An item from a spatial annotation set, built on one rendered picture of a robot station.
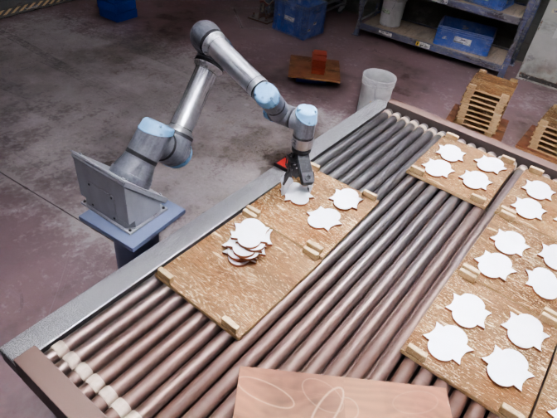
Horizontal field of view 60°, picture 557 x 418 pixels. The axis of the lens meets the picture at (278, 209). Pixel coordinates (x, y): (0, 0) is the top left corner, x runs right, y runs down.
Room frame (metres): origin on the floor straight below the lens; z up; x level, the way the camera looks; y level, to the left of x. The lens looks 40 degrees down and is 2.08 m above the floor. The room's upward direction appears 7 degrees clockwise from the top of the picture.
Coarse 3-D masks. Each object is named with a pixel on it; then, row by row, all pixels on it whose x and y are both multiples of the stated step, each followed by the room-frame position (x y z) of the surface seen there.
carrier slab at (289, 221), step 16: (320, 176) 1.60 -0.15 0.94; (272, 192) 1.45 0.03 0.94; (320, 192) 1.49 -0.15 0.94; (256, 208) 1.35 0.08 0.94; (272, 208) 1.36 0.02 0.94; (288, 208) 1.37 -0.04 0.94; (304, 208) 1.38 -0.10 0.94; (336, 208) 1.41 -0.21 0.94; (368, 208) 1.43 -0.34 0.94; (272, 224) 1.27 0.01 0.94; (288, 224) 1.28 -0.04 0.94; (304, 224) 1.30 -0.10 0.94; (352, 224) 1.33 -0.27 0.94; (288, 240) 1.22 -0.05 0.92; (304, 240) 1.21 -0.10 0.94; (320, 240) 1.22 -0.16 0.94; (336, 240) 1.23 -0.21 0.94; (320, 256) 1.15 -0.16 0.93
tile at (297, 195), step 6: (294, 186) 1.50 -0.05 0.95; (300, 186) 1.50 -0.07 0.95; (306, 186) 1.51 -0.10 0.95; (288, 192) 1.45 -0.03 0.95; (294, 192) 1.46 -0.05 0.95; (300, 192) 1.46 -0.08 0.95; (306, 192) 1.46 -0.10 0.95; (288, 198) 1.42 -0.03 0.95; (294, 198) 1.42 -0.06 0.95; (300, 198) 1.42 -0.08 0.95; (306, 198) 1.43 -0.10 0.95; (312, 198) 1.45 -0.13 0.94; (294, 204) 1.40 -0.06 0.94; (300, 204) 1.39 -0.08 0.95; (306, 204) 1.40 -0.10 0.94
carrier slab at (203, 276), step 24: (240, 216) 1.29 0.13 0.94; (216, 240) 1.16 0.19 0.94; (168, 264) 1.02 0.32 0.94; (192, 264) 1.04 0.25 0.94; (216, 264) 1.05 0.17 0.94; (264, 264) 1.08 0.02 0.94; (288, 264) 1.09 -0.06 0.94; (312, 264) 1.11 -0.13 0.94; (192, 288) 0.94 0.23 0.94; (216, 288) 0.95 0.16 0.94; (240, 288) 0.97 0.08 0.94; (264, 288) 0.98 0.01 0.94; (288, 288) 0.99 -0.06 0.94; (216, 312) 0.86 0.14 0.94; (240, 312) 0.88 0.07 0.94; (264, 312) 0.89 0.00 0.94; (240, 336) 0.79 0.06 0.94
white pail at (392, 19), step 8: (384, 0) 6.08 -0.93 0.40; (392, 0) 5.97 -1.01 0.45; (400, 0) 5.95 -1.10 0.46; (384, 8) 6.03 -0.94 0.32; (392, 8) 5.96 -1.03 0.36; (400, 8) 5.98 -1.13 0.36; (384, 16) 6.01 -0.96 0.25; (392, 16) 5.96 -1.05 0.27; (400, 16) 6.01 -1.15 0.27; (384, 24) 5.99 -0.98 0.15; (392, 24) 5.97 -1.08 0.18
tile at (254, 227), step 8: (240, 224) 1.16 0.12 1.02; (248, 224) 1.17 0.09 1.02; (256, 224) 1.17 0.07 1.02; (240, 232) 1.13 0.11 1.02; (248, 232) 1.13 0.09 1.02; (256, 232) 1.13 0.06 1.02; (264, 232) 1.14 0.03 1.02; (240, 240) 1.09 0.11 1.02; (248, 240) 1.10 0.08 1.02; (256, 240) 1.10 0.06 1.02; (264, 240) 1.11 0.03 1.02; (248, 248) 1.06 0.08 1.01
